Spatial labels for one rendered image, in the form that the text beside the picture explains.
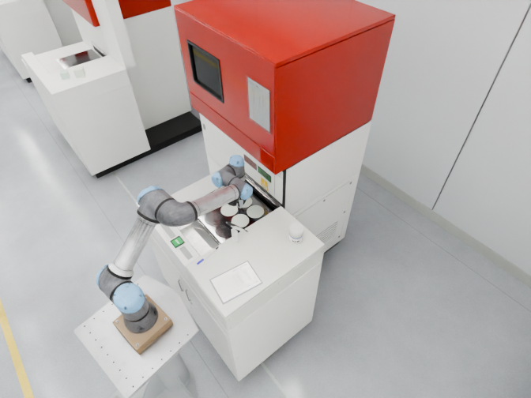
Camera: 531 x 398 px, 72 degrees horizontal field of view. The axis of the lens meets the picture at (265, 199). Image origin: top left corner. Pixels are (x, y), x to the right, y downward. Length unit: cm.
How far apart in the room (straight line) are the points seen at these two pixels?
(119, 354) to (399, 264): 214
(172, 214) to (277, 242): 61
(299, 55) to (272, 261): 95
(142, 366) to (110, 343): 20
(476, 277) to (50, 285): 328
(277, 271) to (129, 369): 78
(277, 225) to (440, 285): 159
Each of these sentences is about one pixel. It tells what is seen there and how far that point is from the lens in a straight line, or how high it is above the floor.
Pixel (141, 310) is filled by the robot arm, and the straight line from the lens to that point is 174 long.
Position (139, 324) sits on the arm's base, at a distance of 181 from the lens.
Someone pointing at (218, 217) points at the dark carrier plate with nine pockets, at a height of 90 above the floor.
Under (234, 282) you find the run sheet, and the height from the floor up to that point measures 97.
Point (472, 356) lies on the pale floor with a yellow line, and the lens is 297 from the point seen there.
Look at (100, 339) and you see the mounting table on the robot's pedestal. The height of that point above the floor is 82.
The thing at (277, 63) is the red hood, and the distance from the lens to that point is 152.
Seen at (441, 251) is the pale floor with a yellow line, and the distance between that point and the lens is 335.
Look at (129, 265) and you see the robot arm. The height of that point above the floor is 113.
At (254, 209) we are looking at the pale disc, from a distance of 213.
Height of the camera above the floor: 250
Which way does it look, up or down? 47 degrees down
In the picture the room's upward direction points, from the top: 1 degrees counter-clockwise
